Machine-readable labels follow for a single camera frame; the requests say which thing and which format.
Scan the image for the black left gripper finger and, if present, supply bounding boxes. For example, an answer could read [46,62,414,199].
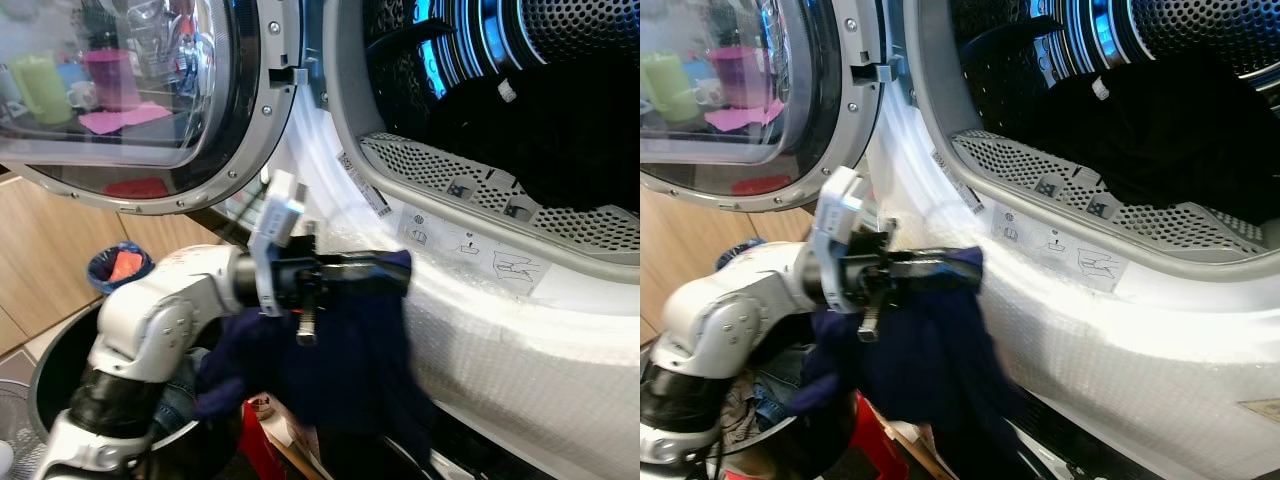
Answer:
[905,264,976,293]
[344,252,411,275]
[344,273,409,298]
[905,247,986,266]

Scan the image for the navy blue garment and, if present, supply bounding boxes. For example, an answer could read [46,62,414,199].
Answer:
[194,249,438,463]
[788,245,1033,475]

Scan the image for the white washing machine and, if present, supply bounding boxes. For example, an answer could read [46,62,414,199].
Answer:
[858,0,1280,480]
[262,0,641,480]

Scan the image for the black clothes pile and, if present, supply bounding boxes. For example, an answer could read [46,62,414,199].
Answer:
[1028,68,1280,223]
[425,72,641,213]

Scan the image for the narrow white barcode sticker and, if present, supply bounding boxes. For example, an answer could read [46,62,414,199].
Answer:
[337,151,394,220]
[929,149,987,214]

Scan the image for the white pictogram instruction sticker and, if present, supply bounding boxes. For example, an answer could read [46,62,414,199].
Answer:
[990,203,1133,294]
[398,204,552,297]

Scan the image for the grey perforated lint filter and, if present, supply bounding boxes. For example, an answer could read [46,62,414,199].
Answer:
[358,130,641,257]
[948,128,1269,257]

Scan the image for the small blue bin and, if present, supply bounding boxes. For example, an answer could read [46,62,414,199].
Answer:
[87,240,157,297]
[714,237,769,273]

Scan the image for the blue jeans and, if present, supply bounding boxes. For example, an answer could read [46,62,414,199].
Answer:
[150,346,213,433]
[748,345,816,433]

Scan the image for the black round laundry basket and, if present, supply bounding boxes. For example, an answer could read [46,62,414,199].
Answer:
[28,298,253,480]
[640,330,863,480]

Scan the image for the light wooden cabinet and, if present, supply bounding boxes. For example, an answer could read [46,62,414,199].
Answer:
[0,170,227,357]
[640,183,823,347]

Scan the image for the round glass washer door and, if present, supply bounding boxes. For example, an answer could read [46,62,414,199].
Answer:
[640,0,889,213]
[0,0,303,216]

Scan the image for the black drum paddle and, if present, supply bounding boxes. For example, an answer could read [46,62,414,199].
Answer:
[958,14,1067,63]
[364,17,457,63]

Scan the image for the perforated steel washer drum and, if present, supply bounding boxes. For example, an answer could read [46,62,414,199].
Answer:
[948,0,1280,206]
[360,0,641,216]

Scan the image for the white fan grille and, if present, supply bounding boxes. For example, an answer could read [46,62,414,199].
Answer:
[0,378,51,480]

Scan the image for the yellow warning label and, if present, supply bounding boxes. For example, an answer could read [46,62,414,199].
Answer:
[1237,397,1280,427]

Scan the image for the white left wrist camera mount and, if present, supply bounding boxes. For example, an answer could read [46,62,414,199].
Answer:
[247,169,308,317]
[808,165,873,313]

